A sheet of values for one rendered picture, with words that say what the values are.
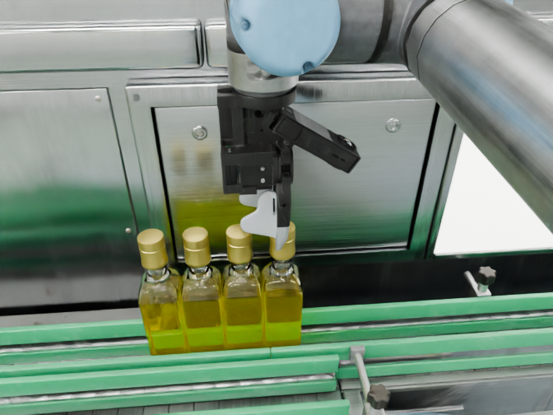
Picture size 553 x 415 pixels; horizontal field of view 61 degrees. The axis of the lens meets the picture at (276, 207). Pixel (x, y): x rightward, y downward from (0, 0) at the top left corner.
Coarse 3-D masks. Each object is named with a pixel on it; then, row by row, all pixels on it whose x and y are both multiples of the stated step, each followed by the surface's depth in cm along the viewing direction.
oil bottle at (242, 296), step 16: (224, 272) 66; (256, 272) 66; (224, 288) 65; (240, 288) 64; (256, 288) 64; (224, 304) 66; (240, 304) 66; (256, 304) 66; (240, 320) 67; (256, 320) 68; (240, 336) 69; (256, 336) 70
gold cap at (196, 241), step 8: (184, 232) 61; (192, 232) 61; (200, 232) 61; (184, 240) 60; (192, 240) 60; (200, 240) 60; (208, 240) 62; (184, 248) 61; (192, 248) 60; (200, 248) 61; (208, 248) 62; (184, 256) 63; (192, 256) 61; (200, 256) 61; (208, 256) 62; (192, 264) 62; (200, 264) 62
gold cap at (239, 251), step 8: (232, 232) 61; (240, 232) 61; (232, 240) 61; (240, 240) 60; (248, 240) 61; (232, 248) 61; (240, 248) 61; (248, 248) 62; (232, 256) 62; (240, 256) 62; (248, 256) 63
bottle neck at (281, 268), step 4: (272, 260) 64; (276, 260) 63; (280, 260) 63; (284, 260) 63; (288, 260) 63; (272, 264) 64; (276, 264) 64; (280, 264) 63; (284, 264) 63; (288, 264) 64; (272, 268) 65; (276, 268) 64; (280, 268) 64; (284, 268) 64; (288, 268) 64; (272, 272) 65; (276, 272) 64; (280, 272) 64; (284, 272) 64; (288, 272) 65
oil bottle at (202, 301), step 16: (192, 288) 63; (208, 288) 64; (192, 304) 64; (208, 304) 65; (192, 320) 66; (208, 320) 67; (224, 320) 69; (192, 336) 68; (208, 336) 68; (224, 336) 69; (192, 352) 70
